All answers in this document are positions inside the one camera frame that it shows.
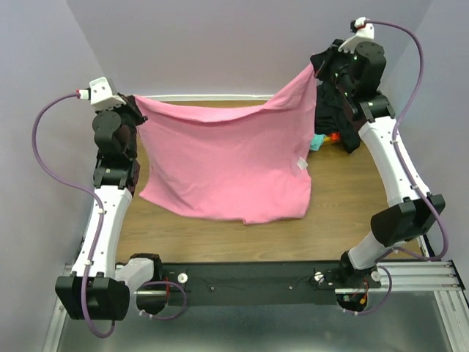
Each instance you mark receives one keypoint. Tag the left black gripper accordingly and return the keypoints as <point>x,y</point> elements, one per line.
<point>130,106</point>

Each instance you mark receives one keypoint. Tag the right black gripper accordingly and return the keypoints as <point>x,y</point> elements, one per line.
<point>322,60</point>

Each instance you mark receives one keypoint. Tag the pink t shirt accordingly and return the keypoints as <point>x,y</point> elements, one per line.
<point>247,164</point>

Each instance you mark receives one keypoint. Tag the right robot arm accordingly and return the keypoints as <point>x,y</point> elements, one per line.
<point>412,207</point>

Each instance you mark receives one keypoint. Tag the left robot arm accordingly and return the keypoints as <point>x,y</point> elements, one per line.
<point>95,289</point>

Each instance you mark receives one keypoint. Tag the black t shirt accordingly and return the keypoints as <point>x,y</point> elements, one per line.
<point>330,118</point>

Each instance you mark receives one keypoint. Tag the orange t shirt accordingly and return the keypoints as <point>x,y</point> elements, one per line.
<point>332,138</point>

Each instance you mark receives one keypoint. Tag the teal t shirt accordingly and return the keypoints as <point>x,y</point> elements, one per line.
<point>316,142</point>

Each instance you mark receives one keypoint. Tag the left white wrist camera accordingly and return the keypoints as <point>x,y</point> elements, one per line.
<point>103,95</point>

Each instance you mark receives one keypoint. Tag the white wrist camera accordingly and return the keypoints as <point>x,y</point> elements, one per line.
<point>103,95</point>
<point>362,32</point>

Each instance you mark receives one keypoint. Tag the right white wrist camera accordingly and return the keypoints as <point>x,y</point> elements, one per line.
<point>362,32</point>

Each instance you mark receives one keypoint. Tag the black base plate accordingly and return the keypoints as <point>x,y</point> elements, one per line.
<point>254,283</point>

